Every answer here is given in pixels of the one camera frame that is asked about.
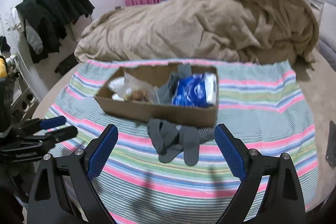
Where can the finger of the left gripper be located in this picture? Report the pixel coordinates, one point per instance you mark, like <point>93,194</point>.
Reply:
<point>57,134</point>
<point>52,122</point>

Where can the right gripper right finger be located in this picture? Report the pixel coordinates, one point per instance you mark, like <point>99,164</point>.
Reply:
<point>283,199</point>

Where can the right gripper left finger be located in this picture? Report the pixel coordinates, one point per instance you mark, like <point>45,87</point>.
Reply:
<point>49,201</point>

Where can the clear plastic zip bag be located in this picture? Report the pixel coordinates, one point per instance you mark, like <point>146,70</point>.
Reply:
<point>138,90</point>

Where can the grey sock pair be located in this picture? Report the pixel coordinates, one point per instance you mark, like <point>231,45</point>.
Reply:
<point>169,140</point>

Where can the blue tissue pack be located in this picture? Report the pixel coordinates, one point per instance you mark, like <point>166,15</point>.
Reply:
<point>197,90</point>

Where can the yellow plush toy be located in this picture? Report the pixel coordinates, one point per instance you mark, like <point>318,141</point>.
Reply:
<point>3,67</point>

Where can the black smartphone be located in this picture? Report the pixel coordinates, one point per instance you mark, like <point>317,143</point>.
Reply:
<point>331,146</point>

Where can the white rolled socks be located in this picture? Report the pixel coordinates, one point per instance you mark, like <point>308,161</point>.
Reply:
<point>117,97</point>

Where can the white bead bag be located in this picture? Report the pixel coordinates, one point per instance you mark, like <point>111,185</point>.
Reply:
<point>117,85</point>

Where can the black hanging clothes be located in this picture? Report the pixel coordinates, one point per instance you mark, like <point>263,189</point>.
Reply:
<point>45,21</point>

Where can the grey socks in box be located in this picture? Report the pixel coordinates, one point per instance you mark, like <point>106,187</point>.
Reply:
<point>167,90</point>

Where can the brown cardboard box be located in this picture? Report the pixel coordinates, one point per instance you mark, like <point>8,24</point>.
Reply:
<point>156,75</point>

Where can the grey pillow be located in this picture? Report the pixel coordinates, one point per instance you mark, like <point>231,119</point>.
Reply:
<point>327,52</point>

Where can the white floral pillow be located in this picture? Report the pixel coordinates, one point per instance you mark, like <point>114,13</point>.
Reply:
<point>327,24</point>

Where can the beige duvet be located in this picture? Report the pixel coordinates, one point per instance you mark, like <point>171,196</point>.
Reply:
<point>246,31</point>

